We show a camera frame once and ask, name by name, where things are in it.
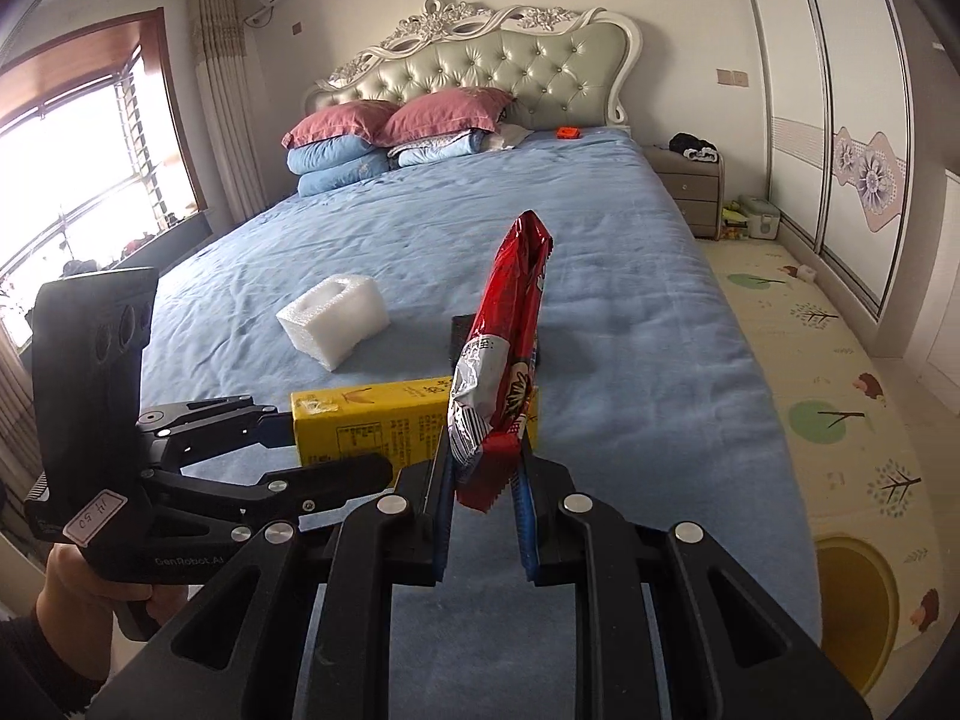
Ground white foam block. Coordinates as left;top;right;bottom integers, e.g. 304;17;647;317
277;275;389;372

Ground yellow cardboard box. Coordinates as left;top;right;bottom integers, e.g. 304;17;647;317
289;375;541;470

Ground red snack bag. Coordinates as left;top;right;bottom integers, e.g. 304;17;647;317
448;210;553;512

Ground black foam square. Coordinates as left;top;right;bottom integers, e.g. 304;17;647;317
447;312;542;380

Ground person's left hand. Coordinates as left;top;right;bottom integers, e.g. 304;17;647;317
34;543;189;683

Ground cartoon play mat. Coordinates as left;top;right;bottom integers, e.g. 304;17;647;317
701;241;950;718

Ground folded blue quilt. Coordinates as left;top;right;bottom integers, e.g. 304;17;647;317
286;135;391;197

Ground beige curtain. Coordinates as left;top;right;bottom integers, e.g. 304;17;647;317
189;0;267;223

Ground left pink pillow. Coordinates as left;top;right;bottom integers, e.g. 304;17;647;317
281;99;398;149

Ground pink pillow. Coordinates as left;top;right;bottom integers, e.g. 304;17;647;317
281;99;398;149
376;86;514;148

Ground folded light blue blanket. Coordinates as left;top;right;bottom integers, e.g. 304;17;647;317
387;128;487;167

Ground right pink pillow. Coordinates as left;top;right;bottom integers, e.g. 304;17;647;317
376;86;514;148

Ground white storage box on floor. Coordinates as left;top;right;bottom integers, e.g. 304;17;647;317
737;195;781;241

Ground brown wooden nightstand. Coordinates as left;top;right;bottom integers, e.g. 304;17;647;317
643;146;724;239

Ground small orange object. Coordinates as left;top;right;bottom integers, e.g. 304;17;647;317
555;127;583;140

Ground black clothes on nightstand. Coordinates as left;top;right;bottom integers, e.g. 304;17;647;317
669;133;721;164

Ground green tufted headboard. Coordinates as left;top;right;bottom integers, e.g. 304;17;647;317
302;0;644;130

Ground white sliding wardrobe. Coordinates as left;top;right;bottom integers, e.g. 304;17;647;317
750;0;919;358

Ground window with brown frame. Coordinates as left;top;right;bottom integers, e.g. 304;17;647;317
2;8;212;302

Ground wall switch plate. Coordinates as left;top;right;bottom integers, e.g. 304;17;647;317
716;68;750;88

